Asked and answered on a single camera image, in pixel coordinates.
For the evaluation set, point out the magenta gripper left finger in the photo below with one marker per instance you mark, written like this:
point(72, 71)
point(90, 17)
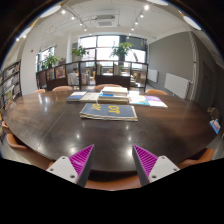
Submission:
point(75, 168)

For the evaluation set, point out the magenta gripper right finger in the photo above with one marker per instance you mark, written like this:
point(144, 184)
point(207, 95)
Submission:
point(150, 167)

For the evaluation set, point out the folded navy blue towel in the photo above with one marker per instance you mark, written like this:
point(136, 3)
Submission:
point(109, 112)

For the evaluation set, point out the orange chair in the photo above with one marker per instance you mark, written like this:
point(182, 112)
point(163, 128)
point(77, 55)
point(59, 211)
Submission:
point(31, 156)
point(102, 86)
point(204, 156)
point(156, 92)
point(62, 88)

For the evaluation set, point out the purple white magazine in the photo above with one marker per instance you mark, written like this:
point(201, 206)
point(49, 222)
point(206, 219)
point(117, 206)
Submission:
point(155, 101)

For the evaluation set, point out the colourful magazine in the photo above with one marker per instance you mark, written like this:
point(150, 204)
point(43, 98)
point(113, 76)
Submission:
point(138, 100)

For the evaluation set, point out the dark blue book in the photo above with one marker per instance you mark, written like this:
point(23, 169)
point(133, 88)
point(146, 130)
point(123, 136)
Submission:
point(75, 96)

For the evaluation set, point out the beige book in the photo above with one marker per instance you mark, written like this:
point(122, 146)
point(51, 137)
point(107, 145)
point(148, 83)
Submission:
point(90, 97)

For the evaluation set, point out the orange chair far right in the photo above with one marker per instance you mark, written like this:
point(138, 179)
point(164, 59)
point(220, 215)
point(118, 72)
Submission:
point(156, 92)

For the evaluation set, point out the small blue box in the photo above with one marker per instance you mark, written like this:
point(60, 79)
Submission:
point(215, 125)

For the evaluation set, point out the stack of books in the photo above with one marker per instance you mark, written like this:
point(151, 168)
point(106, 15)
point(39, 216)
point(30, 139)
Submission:
point(114, 95)

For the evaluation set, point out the orange chair far left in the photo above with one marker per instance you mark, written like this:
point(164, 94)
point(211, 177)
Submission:
point(62, 88)

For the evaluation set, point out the orange chair far middle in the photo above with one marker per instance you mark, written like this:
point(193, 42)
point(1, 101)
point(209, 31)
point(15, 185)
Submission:
point(102, 86)

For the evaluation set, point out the dark open shelf divider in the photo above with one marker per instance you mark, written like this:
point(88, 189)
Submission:
point(90, 73)

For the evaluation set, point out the left potted plant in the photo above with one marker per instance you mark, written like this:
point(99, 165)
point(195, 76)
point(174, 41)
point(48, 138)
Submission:
point(50, 61)

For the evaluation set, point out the potted plant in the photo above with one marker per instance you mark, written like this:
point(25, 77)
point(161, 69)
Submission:
point(121, 50)
point(50, 61)
point(79, 53)

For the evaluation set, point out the middle potted plant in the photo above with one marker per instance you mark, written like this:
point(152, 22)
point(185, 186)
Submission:
point(79, 53)

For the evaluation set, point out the right potted plant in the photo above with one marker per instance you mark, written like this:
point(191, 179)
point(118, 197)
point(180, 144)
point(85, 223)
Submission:
point(121, 50)

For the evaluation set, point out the ceiling air conditioner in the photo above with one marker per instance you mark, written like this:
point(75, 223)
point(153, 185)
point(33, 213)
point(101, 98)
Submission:
point(106, 21)

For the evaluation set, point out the white wall radiator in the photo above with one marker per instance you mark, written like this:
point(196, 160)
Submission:
point(177, 85)

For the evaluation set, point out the left wall bookshelf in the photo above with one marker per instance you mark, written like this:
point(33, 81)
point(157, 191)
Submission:
point(10, 87)

